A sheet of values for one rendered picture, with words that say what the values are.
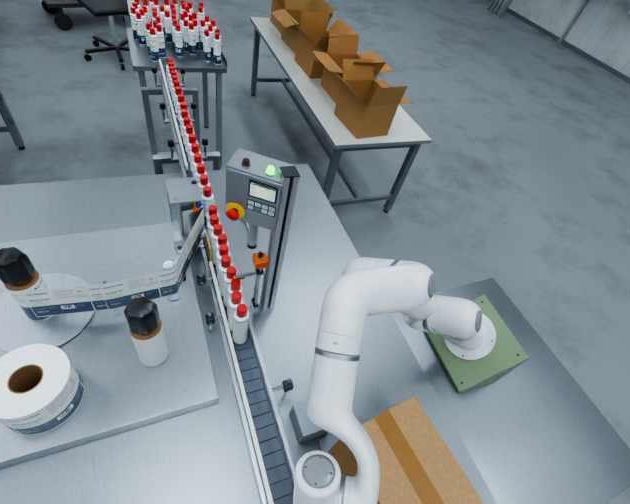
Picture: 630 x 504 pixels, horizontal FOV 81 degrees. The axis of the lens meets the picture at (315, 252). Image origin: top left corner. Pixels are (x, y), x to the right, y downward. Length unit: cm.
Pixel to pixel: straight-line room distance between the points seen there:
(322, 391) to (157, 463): 70
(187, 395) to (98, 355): 32
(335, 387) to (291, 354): 71
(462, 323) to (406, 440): 35
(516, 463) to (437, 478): 55
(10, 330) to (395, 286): 122
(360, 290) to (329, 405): 22
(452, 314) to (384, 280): 43
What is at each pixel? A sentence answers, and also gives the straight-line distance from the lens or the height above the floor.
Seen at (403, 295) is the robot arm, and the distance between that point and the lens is 78.
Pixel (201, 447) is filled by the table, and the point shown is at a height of 83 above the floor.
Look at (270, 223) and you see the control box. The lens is 111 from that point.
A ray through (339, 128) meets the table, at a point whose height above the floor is 78.
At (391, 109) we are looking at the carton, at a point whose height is 99.
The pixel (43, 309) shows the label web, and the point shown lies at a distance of 146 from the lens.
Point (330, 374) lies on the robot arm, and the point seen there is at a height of 146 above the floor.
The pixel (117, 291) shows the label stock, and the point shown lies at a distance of 136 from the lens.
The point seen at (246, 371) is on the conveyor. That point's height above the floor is 88.
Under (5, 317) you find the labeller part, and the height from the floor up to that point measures 89.
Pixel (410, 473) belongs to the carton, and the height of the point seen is 112.
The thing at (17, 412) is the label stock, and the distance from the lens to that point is 124.
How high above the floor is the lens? 210
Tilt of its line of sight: 48 degrees down
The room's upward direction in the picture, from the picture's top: 16 degrees clockwise
